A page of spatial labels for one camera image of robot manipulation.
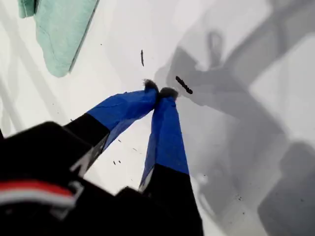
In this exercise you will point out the pale green T-shirt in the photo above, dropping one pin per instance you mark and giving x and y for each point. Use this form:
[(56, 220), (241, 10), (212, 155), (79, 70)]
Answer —
[(61, 37)]

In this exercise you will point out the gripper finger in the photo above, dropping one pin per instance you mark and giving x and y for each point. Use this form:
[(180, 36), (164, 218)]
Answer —
[(118, 110), (167, 137)]

